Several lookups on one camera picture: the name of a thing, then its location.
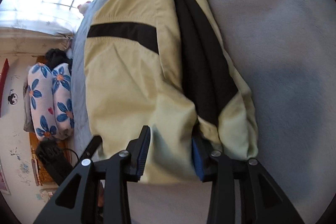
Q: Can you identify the upper blue flower pillow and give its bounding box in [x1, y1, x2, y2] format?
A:
[27, 63, 58, 140]

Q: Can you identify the grey bed blanket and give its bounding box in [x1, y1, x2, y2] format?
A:
[72, 0, 335, 223]

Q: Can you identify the cartoon wall sticker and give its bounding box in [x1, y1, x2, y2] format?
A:
[7, 89, 19, 105]

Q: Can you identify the lower blue flower pillow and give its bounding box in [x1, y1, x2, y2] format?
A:
[52, 63, 75, 140]

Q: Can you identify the dark clothes pile by pillows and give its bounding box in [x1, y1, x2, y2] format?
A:
[45, 48, 72, 71]

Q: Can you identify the white pink plush toy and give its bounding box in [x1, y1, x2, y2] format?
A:
[77, 1, 92, 16]

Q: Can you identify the yellow and black hooded jacket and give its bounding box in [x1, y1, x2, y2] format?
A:
[84, 0, 258, 184]

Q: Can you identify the blue flower pillow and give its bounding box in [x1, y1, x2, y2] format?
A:
[27, 63, 58, 140]
[52, 63, 75, 140]

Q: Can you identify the red wall shelf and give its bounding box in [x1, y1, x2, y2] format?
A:
[0, 59, 10, 116]

